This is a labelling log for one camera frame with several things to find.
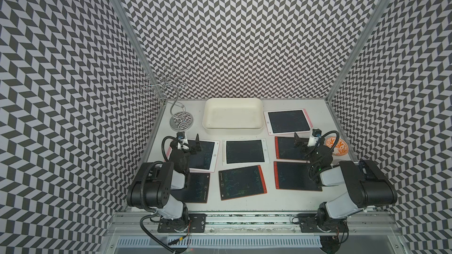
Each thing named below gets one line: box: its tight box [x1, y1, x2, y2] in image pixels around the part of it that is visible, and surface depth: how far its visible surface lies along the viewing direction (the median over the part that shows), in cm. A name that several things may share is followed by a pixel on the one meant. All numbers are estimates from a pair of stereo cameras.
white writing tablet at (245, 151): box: [222, 138, 271, 166], surface depth 98 cm
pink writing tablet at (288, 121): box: [263, 108, 314, 136], surface depth 110 cm
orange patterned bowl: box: [326, 136, 350, 156], surface depth 94 cm
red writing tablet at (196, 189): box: [170, 172, 211, 204], surface depth 82 cm
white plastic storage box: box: [201, 97, 266, 136], surface depth 111 cm
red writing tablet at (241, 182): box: [218, 164, 268, 201], surface depth 86 cm
